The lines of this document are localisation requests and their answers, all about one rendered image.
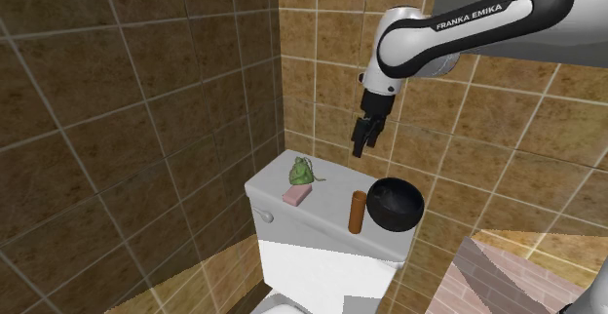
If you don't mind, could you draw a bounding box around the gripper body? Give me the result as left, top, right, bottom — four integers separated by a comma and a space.
361, 88, 397, 122

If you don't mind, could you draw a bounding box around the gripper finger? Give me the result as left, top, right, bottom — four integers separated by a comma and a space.
351, 116, 372, 159
366, 115, 388, 149

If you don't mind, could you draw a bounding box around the green frog figure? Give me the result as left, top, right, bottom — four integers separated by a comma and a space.
288, 156, 327, 187

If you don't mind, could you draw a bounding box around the orange cylinder cup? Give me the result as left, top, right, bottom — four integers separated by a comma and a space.
347, 190, 368, 235

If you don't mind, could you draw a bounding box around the black bowl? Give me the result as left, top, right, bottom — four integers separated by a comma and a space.
366, 177, 426, 233

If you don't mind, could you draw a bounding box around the pink soap bar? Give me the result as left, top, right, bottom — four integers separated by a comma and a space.
282, 183, 314, 208

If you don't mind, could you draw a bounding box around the white toilet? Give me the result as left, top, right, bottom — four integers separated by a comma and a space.
244, 148, 420, 314

